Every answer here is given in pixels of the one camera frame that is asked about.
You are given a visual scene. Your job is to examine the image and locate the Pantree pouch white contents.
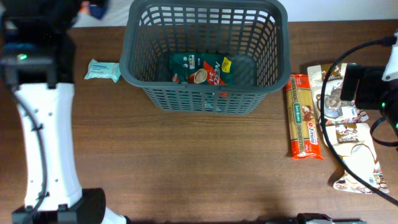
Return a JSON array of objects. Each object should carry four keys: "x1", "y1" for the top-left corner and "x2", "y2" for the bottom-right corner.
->
[{"x1": 326, "y1": 123, "x2": 389, "y2": 194}]

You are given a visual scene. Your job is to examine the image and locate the light blue tissue pack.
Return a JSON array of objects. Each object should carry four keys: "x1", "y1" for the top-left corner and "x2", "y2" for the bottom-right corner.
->
[{"x1": 85, "y1": 59, "x2": 121, "y2": 83}]

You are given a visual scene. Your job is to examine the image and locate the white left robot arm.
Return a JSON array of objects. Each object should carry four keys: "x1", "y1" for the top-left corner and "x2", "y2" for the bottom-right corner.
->
[{"x1": 1, "y1": 0, "x2": 129, "y2": 223}]

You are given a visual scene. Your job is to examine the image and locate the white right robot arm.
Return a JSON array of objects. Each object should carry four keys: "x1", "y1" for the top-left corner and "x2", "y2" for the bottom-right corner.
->
[{"x1": 340, "y1": 33, "x2": 397, "y2": 132}]

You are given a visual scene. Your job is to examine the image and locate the black base at table edge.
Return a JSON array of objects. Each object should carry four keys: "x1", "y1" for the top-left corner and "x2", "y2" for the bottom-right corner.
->
[{"x1": 264, "y1": 213, "x2": 367, "y2": 224}]

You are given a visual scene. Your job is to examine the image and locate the grey plastic basket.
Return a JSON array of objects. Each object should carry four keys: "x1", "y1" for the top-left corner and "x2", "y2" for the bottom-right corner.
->
[{"x1": 119, "y1": 0, "x2": 290, "y2": 114}]

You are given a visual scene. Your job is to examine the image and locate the Pantree pouch dark contents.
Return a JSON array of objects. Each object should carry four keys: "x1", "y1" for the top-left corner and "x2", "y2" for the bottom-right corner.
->
[{"x1": 307, "y1": 63, "x2": 369, "y2": 126}]

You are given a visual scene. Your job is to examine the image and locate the San Remo spaghetti pack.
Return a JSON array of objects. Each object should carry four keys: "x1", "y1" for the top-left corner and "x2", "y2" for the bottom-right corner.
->
[{"x1": 285, "y1": 74, "x2": 323, "y2": 160}]

